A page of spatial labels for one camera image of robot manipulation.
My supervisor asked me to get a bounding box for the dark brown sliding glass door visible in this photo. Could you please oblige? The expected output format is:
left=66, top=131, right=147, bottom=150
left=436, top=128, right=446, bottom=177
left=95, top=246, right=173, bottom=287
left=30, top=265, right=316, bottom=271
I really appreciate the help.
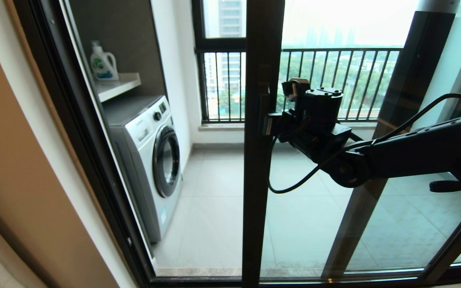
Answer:
left=241, top=0, right=461, bottom=288

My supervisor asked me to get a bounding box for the grey stone window sill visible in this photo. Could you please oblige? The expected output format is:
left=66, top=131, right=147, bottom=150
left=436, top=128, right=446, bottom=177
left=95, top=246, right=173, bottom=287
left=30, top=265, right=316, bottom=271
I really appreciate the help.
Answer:
left=198, top=122, right=376, bottom=132

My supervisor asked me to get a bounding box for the long black balcony railing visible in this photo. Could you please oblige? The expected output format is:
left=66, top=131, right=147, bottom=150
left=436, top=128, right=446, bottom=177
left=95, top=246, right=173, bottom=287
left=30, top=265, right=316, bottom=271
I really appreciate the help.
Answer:
left=196, top=47, right=403, bottom=122

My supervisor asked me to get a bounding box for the dark brown fixed glass door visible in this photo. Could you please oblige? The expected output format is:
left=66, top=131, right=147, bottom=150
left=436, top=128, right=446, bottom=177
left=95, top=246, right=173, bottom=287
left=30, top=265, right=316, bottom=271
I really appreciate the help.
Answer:
left=322, top=11, right=461, bottom=280

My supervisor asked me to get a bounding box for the grey high-rise building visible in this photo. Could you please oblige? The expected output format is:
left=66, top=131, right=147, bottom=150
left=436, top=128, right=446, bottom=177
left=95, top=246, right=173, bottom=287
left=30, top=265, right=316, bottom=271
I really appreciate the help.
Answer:
left=204, top=0, right=247, bottom=94

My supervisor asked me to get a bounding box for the white front-load washing machine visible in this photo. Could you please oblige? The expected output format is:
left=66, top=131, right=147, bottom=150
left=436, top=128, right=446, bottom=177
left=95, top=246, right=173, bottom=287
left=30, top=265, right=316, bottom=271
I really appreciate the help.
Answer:
left=104, top=95, right=184, bottom=244

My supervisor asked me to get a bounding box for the white detergent bottle green label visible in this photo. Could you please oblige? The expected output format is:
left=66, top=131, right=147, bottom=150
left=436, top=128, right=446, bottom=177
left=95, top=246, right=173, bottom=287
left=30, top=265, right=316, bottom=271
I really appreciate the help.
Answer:
left=90, top=40, right=120, bottom=82

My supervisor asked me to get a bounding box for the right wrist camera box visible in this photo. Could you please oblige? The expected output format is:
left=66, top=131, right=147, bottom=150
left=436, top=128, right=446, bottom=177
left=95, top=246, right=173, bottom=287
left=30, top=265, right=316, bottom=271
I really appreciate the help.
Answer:
left=282, top=77, right=344, bottom=133

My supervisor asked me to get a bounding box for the black camera cable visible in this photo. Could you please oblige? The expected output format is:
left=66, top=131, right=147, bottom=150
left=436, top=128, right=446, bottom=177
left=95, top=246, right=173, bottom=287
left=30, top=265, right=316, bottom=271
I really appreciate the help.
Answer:
left=268, top=93, right=461, bottom=195

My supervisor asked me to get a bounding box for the dark window frame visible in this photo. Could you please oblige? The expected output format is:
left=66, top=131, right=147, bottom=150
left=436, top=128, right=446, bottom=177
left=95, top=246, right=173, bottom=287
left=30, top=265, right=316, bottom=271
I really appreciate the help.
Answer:
left=192, top=0, right=247, bottom=122

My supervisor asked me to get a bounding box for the white wall shelf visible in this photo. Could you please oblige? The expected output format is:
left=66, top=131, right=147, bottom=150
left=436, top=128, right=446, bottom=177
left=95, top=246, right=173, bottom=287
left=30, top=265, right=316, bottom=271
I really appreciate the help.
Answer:
left=96, top=72, right=142, bottom=103

